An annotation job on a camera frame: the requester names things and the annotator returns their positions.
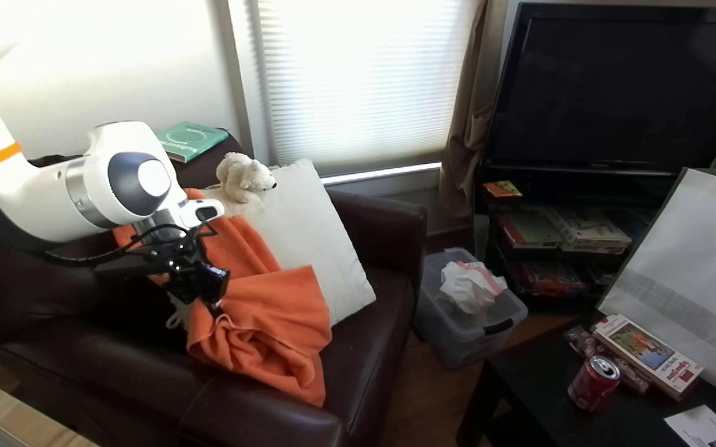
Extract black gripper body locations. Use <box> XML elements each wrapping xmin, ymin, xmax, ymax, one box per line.
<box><xmin>93</xmin><ymin>222</ymin><xmax>230</xmax><ymax>308</ymax></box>

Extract orange blanket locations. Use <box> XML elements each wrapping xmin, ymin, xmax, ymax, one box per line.
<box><xmin>108</xmin><ymin>185</ymin><xmax>336</xmax><ymax>410</ymax></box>

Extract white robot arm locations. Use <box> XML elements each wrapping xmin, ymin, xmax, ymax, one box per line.
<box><xmin>0</xmin><ymin>43</ymin><xmax>228</xmax><ymax>305</ymax></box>

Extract dark brown leather couch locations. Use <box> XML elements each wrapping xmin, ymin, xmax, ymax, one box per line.
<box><xmin>0</xmin><ymin>133</ymin><xmax>430</xmax><ymax>447</ymax></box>

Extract white stuffed toy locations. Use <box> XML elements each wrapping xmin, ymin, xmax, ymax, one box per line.
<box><xmin>216</xmin><ymin>151</ymin><xmax>275</xmax><ymax>204</ymax></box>

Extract green book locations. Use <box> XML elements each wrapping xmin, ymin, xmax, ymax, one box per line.
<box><xmin>159</xmin><ymin>120</ymin><xmax>228</xmax><ymax>163</ymax></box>

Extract white pillow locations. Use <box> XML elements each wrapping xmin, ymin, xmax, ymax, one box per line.
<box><xmin>209</xmin><ymin>158</ymin><xmax>376</xmax><ymax>322</ymax></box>

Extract white window blinds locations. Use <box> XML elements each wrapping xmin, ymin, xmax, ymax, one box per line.
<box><xmin>245</xmin><ymin>0</ymin><xmax>478</xmax><ymax>168</ymax></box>

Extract clear plastic storage bin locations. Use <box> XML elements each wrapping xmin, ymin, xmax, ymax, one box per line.
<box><xmin>412</xmin><ymin>247</ymin><xmax>527</xmax><ymax>368</ymax></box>

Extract beige curtain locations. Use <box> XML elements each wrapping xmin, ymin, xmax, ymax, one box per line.
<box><xmin>436</xmin><ymin>0</ymin><xmax>506</xmax><ymax>219</ymax></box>

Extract black coffee table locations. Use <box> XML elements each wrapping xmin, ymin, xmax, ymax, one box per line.
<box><xmin>454</xmin><ymin>325</ymin><xmax>716</xmax><ymax>447</ymax></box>

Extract black tv stand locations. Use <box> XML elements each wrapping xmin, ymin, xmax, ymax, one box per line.
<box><xmin>474</xmin><ymin>165</ymin><xmax>674</xmax><ymax>313</ymax></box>

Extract red soda can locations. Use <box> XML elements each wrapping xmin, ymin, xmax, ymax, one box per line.
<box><xmin>567</xmin><ymin>354</ymin><xmax>622</xmax><ymax>411</ymax></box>

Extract black flat screen television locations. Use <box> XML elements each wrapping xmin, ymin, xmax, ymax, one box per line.
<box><xmin>484</xmin><ymin>1</ymin><xmax>716</xmax><ymax>171</ymax></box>

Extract white colourful box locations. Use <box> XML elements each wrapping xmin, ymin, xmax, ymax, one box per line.
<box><xmin>591</xmin><ymin>314</ymin><xmax>703</xmax><ymax>400</ymax></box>

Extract white shopping bag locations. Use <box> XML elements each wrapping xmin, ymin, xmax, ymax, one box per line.
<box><xmin>598</xmin><ymin>158</ymin><xmax>716</xmax><ymax>384</ymax></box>

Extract white paper card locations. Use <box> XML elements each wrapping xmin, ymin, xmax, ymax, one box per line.
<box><xmin>666</xmin><ymin>404</ymin><xmax>716</xmax><ymax>447</ymax></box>

